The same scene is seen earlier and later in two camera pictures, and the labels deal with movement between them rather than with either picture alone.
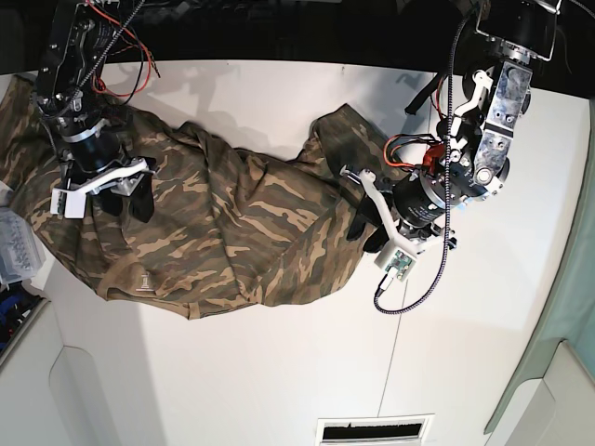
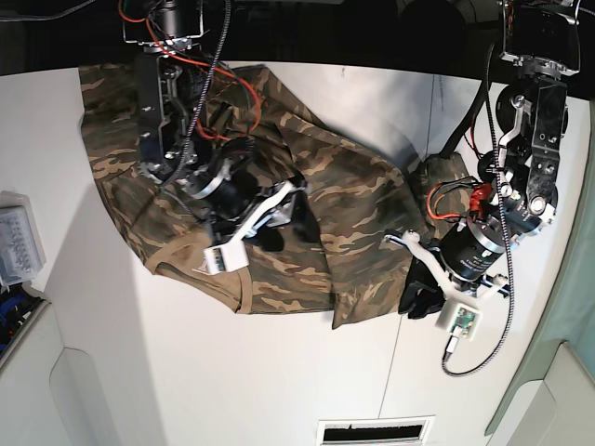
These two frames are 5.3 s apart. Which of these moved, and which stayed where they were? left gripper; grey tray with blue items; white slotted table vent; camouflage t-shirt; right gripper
Moved: right gripper; camouflage t-shirt; left gripper
Stayed: grey tray with blue items; white slotted table vent
